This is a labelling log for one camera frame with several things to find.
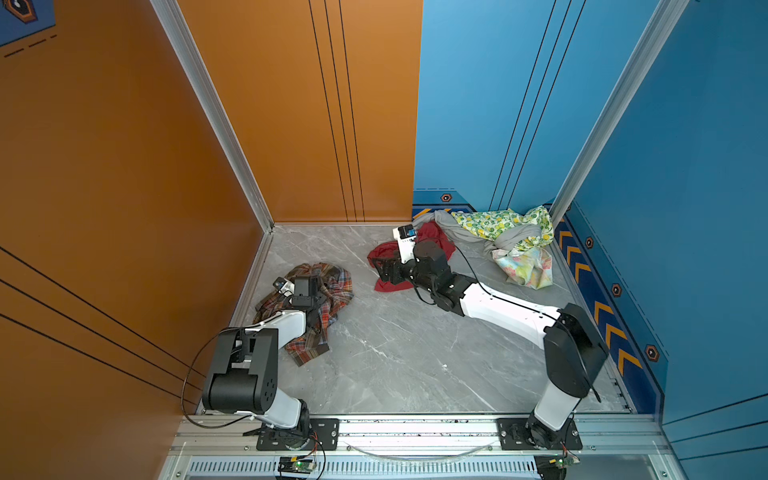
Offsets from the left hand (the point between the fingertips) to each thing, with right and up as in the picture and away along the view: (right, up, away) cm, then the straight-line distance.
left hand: (313, 291), depth 96 cm
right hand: (+22, +11, -14) cm, 29 cm away
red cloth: (+39, +20, +16) cm, 46 cm away
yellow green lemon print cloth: (+64, +23, +16) cm, 70 cm away
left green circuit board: (+3, -38, -25) cm, 46 cm away
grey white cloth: (+56, +15, +17) cm, 60 cm away
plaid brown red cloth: (+8, 0, +2) cm, 8 cm away
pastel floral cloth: (+71, +8, 0) cm, 71 cm away
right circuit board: (+64, -38, -26) cm, 79 cm away
